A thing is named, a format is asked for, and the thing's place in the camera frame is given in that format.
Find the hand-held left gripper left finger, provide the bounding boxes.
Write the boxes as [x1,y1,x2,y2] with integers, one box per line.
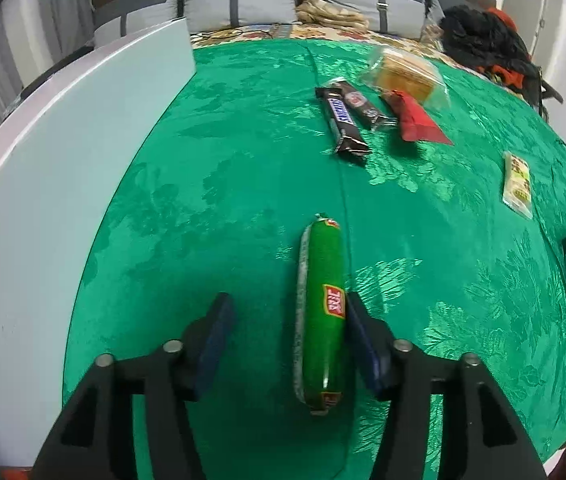
[33,292,236,480]

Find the white cardboard box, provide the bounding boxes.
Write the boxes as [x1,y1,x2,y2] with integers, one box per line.
[0,16,198,468]

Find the brown chocolate bar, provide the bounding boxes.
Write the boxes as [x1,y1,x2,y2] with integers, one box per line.
[314,87,372,162]

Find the colourful floral bedsheet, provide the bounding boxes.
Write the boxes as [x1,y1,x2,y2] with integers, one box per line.
[190,22,444,55]

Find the yellow cake packet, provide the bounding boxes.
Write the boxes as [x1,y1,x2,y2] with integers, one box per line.
[502,151,534,220]

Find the clear bread packet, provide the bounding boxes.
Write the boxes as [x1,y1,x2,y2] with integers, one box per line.
[360,46,450,111]

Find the dark brown snack packet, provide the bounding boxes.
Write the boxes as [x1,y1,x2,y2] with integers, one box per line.
[335,79,398,132]

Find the green snack packet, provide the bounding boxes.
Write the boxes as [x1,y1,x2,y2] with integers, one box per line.
[293,213,349,417]

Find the red snack packet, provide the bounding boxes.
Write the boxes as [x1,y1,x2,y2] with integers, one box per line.
[380,89,454,147]

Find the beige folded cloth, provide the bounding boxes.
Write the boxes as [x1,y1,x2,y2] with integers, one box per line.
[295,0,370,27]

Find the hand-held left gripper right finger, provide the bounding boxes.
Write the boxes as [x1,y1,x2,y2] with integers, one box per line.
[345,291,548,480]

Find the black and orange bag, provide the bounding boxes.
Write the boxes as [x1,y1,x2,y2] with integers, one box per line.
[438,5,540,82]

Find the red cloth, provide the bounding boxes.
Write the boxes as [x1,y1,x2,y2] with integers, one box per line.
[483,7,530,87]

